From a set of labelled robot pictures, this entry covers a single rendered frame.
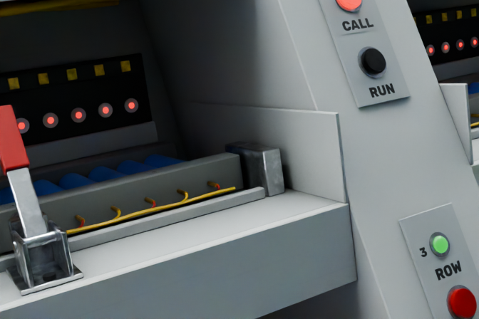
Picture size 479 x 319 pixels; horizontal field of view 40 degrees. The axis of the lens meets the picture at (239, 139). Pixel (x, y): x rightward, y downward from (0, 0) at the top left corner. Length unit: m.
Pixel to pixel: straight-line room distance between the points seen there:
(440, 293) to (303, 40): 0.16
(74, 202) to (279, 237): 0.11
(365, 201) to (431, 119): 0.08
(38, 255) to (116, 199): 0.07
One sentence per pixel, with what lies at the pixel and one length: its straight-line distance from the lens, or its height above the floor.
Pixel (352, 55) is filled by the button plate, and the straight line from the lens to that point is 0.39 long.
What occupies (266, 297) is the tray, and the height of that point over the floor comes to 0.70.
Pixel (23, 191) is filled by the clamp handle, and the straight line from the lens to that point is 0.32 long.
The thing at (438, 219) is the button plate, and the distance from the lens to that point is 0.39.
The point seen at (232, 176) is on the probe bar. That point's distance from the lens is 0.41.
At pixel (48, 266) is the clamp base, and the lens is 0.33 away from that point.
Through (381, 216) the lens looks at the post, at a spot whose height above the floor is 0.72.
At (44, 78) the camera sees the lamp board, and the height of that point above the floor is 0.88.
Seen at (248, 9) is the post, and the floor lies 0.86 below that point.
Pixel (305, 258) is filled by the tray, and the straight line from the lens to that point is 0.35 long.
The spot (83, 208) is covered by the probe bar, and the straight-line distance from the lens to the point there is 0.37.
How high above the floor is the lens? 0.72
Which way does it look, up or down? 10 degrees up
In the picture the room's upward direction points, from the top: 18 degrees counter-clockwise
